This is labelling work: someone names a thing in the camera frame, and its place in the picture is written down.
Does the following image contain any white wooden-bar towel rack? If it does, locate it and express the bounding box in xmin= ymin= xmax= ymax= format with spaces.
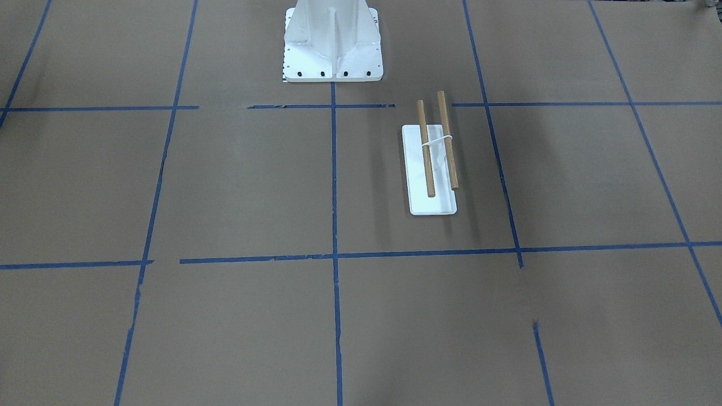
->
xmin=400 ymin=90 xmax=460 ymax=216

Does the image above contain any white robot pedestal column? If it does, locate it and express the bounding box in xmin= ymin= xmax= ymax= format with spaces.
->
xmin=282 ymin=1 xmax=384 ymax=83

